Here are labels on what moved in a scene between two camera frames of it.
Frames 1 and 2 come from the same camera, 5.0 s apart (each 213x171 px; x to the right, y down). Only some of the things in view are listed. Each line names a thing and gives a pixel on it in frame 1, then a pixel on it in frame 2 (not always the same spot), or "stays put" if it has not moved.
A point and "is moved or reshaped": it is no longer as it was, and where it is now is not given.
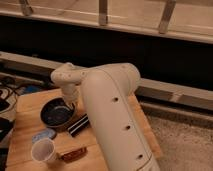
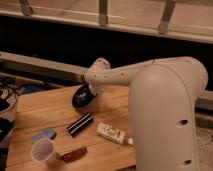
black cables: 10,87 stays put
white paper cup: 43,149 stays put
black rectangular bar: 79,126 stays put
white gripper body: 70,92 -> 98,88
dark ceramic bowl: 56,113 is moved or reshaped
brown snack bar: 73,155 stays put
